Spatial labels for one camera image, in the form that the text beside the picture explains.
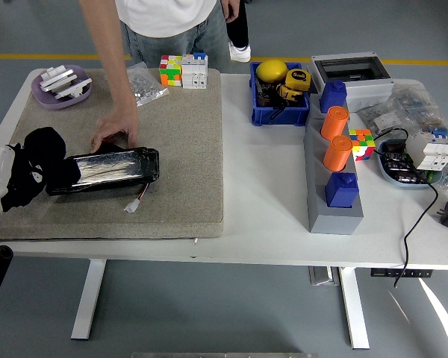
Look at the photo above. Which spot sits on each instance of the person's left hand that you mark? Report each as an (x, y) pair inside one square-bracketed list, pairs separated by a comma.
[(230, 9)]

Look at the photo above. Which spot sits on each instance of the person's right hand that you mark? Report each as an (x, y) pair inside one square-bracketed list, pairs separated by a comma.
[(118, 121)]

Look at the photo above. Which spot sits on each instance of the black rag with white print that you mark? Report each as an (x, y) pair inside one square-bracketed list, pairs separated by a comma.
[(41, 156)]

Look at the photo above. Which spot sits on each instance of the black tape-wrapped panel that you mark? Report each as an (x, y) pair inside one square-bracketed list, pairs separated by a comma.
[(108, 169)]

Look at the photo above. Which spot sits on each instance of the person's right forearm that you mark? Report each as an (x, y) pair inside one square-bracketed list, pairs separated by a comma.
[(110, 63)]

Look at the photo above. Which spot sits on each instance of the black desk control panel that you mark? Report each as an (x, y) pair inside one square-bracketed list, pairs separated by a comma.
[(401, 273)]

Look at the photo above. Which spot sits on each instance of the bystander's legs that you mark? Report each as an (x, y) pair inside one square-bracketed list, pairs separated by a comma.
[(240, 31)]

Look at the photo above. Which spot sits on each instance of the clear bag of metal nuts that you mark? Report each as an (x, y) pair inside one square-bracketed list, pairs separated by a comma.
[(149, 89)]

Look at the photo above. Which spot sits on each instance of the white sneaker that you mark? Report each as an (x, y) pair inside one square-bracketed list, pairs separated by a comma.
[(240, 54)]

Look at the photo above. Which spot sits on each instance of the grey-brown mat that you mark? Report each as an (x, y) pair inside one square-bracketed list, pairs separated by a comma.
[(179, 149)]

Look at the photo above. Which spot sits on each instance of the person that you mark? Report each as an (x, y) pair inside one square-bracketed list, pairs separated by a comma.
[(164, 22)]

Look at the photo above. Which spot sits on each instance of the orange green yellow puzzle cube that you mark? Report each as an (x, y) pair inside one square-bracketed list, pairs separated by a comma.
[(170, 74)]

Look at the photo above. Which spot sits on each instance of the yellow lemon-shaped ball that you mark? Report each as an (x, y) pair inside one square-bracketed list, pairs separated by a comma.
[(271, 71)]

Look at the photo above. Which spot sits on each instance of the purple oval tray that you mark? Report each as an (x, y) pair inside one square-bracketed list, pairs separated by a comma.
[(46, 101)]

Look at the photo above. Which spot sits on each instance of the white breaker stack blue clips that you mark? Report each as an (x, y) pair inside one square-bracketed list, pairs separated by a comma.
[(193, 74)]

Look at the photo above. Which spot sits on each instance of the dark small hardware pile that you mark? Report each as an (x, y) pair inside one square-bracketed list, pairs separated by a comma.
[(264, 97)]

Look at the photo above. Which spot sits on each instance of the round yellow tape measure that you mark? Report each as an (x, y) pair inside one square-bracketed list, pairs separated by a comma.
[(297, 78)]

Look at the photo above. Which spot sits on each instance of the yellow black tape measure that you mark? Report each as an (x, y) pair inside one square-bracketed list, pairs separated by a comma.
[(289, 93)]

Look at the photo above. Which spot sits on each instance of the blue plastic bin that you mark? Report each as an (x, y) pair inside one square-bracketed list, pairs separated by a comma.
[(280, 115)]

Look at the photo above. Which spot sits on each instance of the blue square block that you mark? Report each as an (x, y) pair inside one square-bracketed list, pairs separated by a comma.
[(341, 192), (333, 97)]

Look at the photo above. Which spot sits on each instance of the orange cylinder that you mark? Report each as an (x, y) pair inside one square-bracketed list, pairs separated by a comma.
[(336, 154), (333, 123)]

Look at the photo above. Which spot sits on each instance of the white table leg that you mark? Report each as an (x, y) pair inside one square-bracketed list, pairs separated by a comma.
[(89, 298), (354, 309)]

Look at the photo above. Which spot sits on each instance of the clear bag with white labels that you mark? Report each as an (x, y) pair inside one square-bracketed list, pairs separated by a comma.
[(381, 121)]

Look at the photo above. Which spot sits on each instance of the multicolour rubik cube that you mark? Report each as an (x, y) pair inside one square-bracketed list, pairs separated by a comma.
[(363, 147)]

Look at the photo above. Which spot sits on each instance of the large clear bag of parts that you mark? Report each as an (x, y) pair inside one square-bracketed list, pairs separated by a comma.
[(414, 100)]

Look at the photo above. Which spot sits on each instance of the black electronic modules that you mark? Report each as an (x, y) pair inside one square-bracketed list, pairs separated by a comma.
[(395, 156)]

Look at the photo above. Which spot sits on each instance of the light blue oval tray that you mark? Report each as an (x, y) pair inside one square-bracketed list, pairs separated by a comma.
[(386, 173)]

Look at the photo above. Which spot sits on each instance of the grey stepped block holder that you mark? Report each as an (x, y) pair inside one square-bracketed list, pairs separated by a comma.
[(334, 222)]

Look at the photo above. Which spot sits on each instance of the large white circuit breaker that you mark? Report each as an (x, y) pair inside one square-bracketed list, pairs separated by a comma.
[(429, 153)]

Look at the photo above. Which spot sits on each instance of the silver under-table motor box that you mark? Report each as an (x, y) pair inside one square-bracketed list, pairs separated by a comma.
[(323, 276)]

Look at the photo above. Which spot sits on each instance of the white metal bracket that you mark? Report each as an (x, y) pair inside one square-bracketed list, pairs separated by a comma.
[(59, 81), (74, 89), (57, 71)]

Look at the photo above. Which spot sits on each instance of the grey electrical enclosure box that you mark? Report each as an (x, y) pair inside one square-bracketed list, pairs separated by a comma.
[(369, 89)]

